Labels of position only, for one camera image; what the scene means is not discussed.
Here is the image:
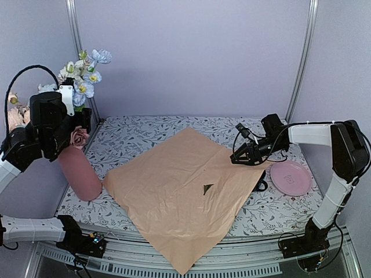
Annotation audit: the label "aluminium front rail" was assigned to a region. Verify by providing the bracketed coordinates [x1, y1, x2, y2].
[25, 227, 366, 277]

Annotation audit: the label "right aluminium frame post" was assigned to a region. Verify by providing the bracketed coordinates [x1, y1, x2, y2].
[285, 0, 319, 122]

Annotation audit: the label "aluminium frame post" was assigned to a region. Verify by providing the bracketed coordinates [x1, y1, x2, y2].
[65, 0, 101, 122]
[285, 0, 319, 122]

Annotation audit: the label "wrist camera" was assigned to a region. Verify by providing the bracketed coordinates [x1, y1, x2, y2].
[236, 123, 259, 145]
[58, 77, 74, 116]

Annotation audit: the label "pink cylindrical vase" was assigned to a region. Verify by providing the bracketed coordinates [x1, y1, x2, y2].
[58, 146, 102, 201]

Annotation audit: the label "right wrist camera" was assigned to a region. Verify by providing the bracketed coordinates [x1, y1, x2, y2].
[236, 123, 259, 145]

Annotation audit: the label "floral patterned table mat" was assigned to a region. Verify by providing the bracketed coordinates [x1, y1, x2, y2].
[57, 116, 322, 237]

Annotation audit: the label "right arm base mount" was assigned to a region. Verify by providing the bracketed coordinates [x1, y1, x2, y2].
[278, 232, 330, 272]

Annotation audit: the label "green paper bouquet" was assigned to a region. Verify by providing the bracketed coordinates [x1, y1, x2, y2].
[103, 127, 269, 275]

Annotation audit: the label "mauve and cream rose stem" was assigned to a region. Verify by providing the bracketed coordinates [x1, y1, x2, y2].
[70, 126, 90, 149]

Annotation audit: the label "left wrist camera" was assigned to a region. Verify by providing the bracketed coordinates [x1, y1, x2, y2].
[58, 77, 74, 116]

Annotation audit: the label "loose dark green leaf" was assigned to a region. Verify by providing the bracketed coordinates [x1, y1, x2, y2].
[203, 184, 214, 196]

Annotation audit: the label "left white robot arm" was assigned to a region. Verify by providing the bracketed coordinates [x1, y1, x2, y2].
[1, 77, 95, 254]

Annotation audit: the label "left aluminium frame post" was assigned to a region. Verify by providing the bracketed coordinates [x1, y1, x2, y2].
[65, 0, 101, 122]

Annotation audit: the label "small blue flower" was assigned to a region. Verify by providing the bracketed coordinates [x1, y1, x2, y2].
[72, 49, 112, 110]

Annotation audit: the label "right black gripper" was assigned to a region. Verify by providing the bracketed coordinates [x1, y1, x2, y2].
[231, 137, 287, 166]

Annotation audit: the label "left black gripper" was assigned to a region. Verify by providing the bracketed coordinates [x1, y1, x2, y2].
[48, 107, 92, 153]

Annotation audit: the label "pink plate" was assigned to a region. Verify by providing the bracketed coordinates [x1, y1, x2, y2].
[270, 161, 312, 196]

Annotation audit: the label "white flower leafy stems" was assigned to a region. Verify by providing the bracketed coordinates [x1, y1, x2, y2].
[38, 84, 58, 93]

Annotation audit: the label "dark blue mug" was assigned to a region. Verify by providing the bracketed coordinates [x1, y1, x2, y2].
[253, 171, 268, 192]

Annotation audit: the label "pale pink rose stem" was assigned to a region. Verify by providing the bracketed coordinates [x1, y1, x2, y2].
[8, 92, 30, 131]

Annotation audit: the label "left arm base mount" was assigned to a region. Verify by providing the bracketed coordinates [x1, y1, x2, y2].
[56, 228, 107, 258]

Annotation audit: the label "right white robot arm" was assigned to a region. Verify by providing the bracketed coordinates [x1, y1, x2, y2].
[230, 114, 370, 253]

